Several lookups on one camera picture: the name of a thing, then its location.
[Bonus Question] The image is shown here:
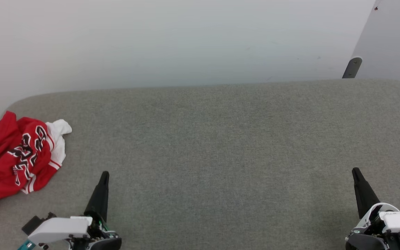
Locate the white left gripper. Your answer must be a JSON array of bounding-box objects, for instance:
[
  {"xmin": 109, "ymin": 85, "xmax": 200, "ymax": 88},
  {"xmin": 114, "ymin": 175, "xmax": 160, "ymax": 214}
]
[{"xmin": 27, "ymin": 171, "xmax": 122, "ymax": 250}]

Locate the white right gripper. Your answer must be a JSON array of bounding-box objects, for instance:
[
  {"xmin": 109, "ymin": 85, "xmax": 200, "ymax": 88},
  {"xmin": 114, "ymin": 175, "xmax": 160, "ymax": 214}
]
[{"xmin": 345, "ymin": 167, "xmax": 400, "ymax": 250}]

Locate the red and white jersey shirt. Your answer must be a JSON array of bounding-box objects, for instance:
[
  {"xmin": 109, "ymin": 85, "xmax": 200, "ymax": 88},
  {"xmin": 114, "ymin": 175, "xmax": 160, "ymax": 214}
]
[{"xmin": 0, "ymin": 110, "xmax": 73, "ymax": 228}]

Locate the dark rounded metal bracket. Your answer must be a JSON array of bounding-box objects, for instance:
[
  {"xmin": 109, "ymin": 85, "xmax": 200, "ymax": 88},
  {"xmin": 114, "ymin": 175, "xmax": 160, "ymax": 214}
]
[{"xmin": 342, "ymin": 57, "xmax": 363, "ymax": 79}]

